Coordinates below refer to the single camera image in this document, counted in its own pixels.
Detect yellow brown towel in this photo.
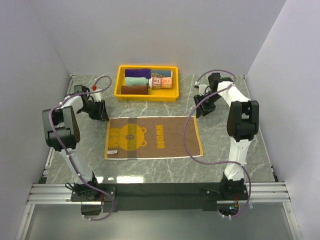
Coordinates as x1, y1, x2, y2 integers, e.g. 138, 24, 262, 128
104, 116, 204, 160

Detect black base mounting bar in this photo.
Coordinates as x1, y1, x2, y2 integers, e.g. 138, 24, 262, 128
70, 181, 250, 213

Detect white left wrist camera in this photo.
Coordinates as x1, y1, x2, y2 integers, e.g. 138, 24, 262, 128
90, 85, 102, 102

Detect purple rolled towel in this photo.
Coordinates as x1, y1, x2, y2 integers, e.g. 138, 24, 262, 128
124, 68, 151, 79

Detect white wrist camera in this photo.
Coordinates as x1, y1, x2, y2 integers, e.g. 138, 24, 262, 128
194, 81, 210, 96
90, 85, 102, 102

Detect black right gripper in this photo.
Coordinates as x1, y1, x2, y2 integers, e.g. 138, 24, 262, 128
193, 92, 222, 119

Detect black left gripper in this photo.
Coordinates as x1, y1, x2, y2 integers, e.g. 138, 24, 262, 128
79, 99, 110, 121

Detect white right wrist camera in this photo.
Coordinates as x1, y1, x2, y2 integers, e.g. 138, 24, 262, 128
194, 81, 210, 96

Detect yellow plastic tray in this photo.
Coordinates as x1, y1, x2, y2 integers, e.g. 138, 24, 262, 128
114, 65, 180, 102

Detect aluminium frame rail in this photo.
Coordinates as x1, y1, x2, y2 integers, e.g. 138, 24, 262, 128
26, 182, 291, 205

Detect blue lettered rolled towel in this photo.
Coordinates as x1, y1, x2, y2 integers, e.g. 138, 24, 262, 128
150, 69, 173, 78

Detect mint green rolled towel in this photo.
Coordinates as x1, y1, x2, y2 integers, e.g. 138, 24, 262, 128
124, 76, 150, 87

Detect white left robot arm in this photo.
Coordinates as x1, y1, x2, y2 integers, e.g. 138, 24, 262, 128
42, 85, 109, 201

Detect striped rabbit print towel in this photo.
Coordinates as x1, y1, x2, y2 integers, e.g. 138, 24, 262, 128
148, 77, 173, 89

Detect brown rolled towel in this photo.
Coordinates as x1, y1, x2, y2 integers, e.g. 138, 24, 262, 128
121, 85, 148, 95

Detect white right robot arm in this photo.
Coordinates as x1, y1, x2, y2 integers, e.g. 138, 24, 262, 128
193, 72, 259, 200

